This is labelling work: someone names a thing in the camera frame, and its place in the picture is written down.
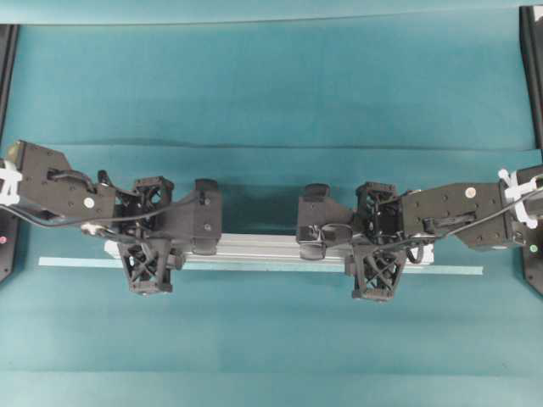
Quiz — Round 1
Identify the silver aluminium extrusion rail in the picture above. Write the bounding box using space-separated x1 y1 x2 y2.
104 231 434 277

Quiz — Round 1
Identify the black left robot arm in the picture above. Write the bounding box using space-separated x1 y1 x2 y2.
1 141 222 255

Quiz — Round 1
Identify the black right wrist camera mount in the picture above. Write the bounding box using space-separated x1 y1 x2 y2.
344 245 406 302

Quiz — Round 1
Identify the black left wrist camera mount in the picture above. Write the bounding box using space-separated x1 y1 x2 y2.
117 238 172 296

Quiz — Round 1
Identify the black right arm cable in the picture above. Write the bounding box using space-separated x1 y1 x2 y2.
372 173 543 266

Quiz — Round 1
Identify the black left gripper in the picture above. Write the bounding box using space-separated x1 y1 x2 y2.
114 176 222 256

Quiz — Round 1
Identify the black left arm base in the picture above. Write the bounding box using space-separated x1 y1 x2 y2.
1 24 21 282

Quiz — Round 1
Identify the thin teal strip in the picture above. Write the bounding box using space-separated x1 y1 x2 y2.
38 257 484 276

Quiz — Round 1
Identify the teal table cloth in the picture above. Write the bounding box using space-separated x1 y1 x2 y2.
1 1 542 406

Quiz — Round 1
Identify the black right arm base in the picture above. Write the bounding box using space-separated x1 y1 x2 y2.
518 6 543 298

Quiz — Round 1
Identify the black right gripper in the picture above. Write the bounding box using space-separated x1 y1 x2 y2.
296 181 403 260

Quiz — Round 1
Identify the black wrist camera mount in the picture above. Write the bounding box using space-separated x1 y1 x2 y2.
117 238 172 296
344 245 406 302

